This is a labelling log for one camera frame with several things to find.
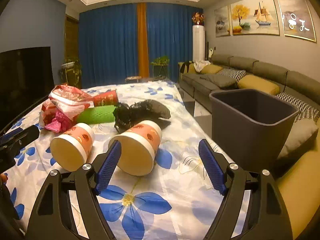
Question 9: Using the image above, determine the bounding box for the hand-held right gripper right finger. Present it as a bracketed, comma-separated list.
[198, 139, 293, 240]

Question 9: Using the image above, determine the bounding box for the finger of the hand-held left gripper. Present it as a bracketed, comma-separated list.
[0, 125, 40, 144]

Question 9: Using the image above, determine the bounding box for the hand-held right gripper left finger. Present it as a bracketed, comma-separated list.
[25, 139, 122, 240]

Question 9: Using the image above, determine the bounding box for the peach paper cup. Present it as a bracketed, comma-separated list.
[109, 120, 163, 177]
[50, 123, 95, 172]

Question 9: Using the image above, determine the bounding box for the dark grey trash bin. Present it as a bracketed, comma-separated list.
[209, 89, 300, 173]

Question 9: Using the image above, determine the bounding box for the red paper cup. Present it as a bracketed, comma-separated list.
[93, 89, 119, 107]

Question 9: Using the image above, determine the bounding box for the pink plastic wrapper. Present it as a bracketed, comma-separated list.
[44, 111, 73, 133]

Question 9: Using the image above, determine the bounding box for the green foam net sleeve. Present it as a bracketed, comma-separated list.
[76, 105, 118, 125]

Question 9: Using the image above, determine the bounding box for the red snack bag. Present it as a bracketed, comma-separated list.
[41, 83, 95, 128]

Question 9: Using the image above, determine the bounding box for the black television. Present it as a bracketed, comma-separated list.
[0, 46, 55, 130]

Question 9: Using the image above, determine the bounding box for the black plastic bag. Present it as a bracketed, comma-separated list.
[113, 99, 172, 133]

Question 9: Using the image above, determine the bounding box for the blue floral tablecloth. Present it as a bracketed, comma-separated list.
[0, 81, 253, 240]

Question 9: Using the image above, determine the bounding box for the potted plant on stand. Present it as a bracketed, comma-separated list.
[60, 59, 83, 88]

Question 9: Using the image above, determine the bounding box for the grey pillow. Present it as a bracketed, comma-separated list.
[279, 119, 318, 158]
[201, 74, 237, 88]

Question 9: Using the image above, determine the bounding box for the large yellow pillow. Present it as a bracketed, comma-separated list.
[237, 74, 280, 95]

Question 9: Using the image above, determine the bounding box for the black white patterned pillow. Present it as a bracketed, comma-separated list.
[217, 68, 247, 80]
[276, 92, 320, 123]

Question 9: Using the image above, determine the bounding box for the yellow leather seat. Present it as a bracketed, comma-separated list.
[275, 147, 320, 239]

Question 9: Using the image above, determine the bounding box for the small yellow pillow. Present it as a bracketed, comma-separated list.
[200, 64, 223, 75]

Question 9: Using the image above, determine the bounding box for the white cloth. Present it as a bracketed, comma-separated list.
[194, 60, 212, 72]

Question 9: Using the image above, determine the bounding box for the grey sectional sofa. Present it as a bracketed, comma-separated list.
[179, 54, 320, 170]

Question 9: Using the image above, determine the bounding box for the potted plant in dark pot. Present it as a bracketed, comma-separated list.
[150, 56, 170, 78]

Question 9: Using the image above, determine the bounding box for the blue curtain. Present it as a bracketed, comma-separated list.
[79, 2, 205, 89]

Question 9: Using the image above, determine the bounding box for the white standing air conditioner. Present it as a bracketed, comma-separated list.
[192, 25, 205, 62]

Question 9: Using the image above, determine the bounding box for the orange curtain strip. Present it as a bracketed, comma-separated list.
[137, 2, 150, 78]

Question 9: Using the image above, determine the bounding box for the golden flower decoration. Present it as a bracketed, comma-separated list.
[192, 12, 205, 26]

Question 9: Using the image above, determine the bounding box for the tree and sailboat painting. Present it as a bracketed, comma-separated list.
[229, 0, 280, 36]

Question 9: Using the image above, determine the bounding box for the wooden wall panel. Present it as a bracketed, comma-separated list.
[64, 15, 80, 88]

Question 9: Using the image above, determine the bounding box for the small boat wall painting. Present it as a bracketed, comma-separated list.
[214, 6, 230, 37]

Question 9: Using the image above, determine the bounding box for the grey framed wall painting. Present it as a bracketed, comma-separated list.
[275, 0, 317, 42]

